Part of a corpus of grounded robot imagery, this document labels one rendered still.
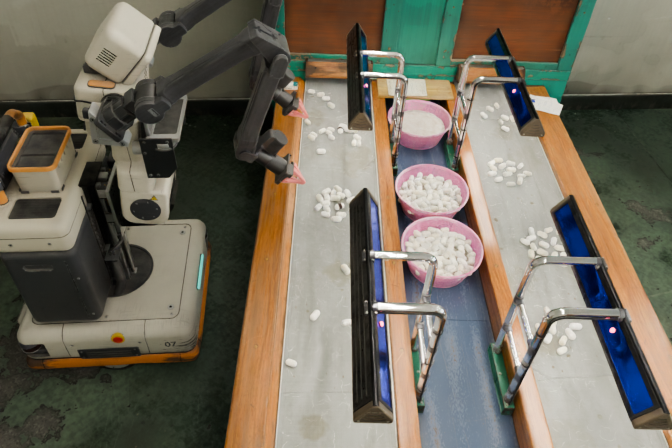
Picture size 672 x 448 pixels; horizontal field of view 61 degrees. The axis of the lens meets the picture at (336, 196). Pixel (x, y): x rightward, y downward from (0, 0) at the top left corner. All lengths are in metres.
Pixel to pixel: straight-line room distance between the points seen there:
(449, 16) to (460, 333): 1.35
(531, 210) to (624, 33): 2.11
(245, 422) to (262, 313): 0.32
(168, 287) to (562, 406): 1.51
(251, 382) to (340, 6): 1.58
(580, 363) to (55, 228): 1.62
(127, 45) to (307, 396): 1.07
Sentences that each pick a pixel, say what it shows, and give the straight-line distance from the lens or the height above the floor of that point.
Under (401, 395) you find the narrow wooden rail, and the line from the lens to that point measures 1.56.
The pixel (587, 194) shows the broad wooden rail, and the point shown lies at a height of 0.76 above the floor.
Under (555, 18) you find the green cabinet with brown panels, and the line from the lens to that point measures 2.69.
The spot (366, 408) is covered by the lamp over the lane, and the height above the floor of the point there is 1.09.
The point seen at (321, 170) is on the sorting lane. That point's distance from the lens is 2.15.
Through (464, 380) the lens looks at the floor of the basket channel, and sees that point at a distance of 1.72.
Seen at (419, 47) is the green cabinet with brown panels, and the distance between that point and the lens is 2.61.
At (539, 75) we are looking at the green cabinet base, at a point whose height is 0.81.
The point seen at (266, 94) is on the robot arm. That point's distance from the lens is 1.64.
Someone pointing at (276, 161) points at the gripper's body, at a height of 0.96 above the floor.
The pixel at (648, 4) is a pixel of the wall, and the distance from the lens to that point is 4.02.
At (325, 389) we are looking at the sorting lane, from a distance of 1.58.
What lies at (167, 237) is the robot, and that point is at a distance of 2.59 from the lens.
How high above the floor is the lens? 2.13
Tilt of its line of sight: 43 degrees down
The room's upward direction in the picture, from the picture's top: 3 degrees clockwise
